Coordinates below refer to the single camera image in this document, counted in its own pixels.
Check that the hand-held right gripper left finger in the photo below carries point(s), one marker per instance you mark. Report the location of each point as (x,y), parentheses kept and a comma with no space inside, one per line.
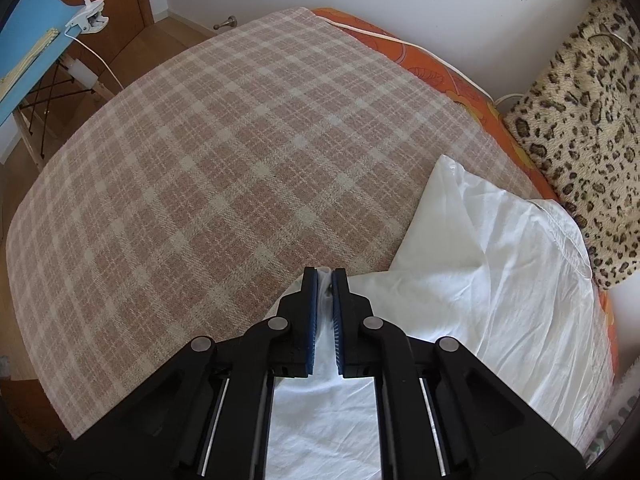
(312,321)

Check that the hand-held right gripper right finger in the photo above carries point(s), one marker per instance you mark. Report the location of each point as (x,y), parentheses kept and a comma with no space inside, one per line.
(338,321)

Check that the white shirt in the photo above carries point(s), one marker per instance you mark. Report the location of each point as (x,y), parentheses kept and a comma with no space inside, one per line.
(475,260)

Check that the pink plaid blanket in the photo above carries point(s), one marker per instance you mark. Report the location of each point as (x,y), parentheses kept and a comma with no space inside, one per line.
(200,160)

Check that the orange floral bed sheet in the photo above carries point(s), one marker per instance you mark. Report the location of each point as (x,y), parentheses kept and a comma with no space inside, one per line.
(425,66)

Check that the leopard print pillow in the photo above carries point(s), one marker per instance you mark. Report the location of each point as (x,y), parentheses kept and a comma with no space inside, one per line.
(575,135)

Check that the metal door stopper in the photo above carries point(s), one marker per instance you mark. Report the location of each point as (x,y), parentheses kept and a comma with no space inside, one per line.
(227,22)

